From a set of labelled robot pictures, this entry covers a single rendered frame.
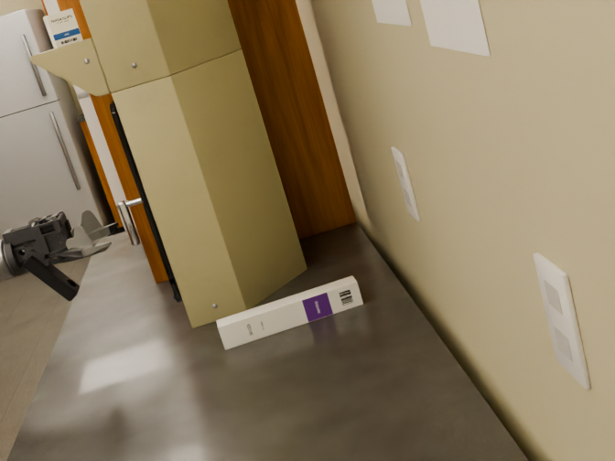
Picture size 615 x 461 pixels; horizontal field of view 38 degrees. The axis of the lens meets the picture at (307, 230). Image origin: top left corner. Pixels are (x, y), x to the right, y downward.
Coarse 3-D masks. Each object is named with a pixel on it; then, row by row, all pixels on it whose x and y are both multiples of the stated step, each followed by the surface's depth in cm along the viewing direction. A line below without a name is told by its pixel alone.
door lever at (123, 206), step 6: (138, 198) 168; (120, 204) 168; (126, 204) 168; (132, 204) 168; (120, 210) 168; (126, 210) 168; (126, 216) 168; (126, 222) 168; (132, 222) 169; (126, 228) 169; (132, 228) 169; (132, 234) 169; (132, 240) 169; (138, 240) 170
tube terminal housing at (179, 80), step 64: (128, 0) 154; (192, 0) 163; (128, 64) 157; (192, 64) 162; (128, 128) 160; (192, 128) 162; (256, 128) 175; (192, 192) 164; (256, 192) 174; (192, 256) 167; (256, 256) 174; (192, 320) 170
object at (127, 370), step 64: (128, 256) 237; (320, 256) 191; (128, 320) 186; (320, 320) 156; (384, 320) 148; (64, 384) 162; (128, 384) 153; (192, 384) 146; (256, 384) 139; (320, 384) 132; (384, 384) 127; (448, 384) 121; (64, 448) 136; (128, 448) 130; (192, 448) 125; (256, 448) 120; (320, 448) 115; (384, 448) 111; (448, 448) 107; (512, 448) 103
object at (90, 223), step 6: (84, 216) 174; (90, 216) 174; (84, 222) 174; (90, 222) 174; (96, 222) 175; (84, 228) 174; (90, 228) 174; (96, 228) 175; (102, 228) 175; (108, 228) 176; (114, 228) 176; (72, 234) 172; (90, 234) 174; (96, 234) 174; (102, 234) 175
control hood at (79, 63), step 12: (60, 48) 155; (72, 48) 155; (84, 48) 155; (36, 60) 155; (48, 60) 155; (60, 60) 155; (72, 60) 156; (84, 60) 156; (96, 60) 156; (60, 72) 156; (72, 72) 156; (84, 72) 156; (96, 72) 157; (84, 84) 157; (96, 84) 157
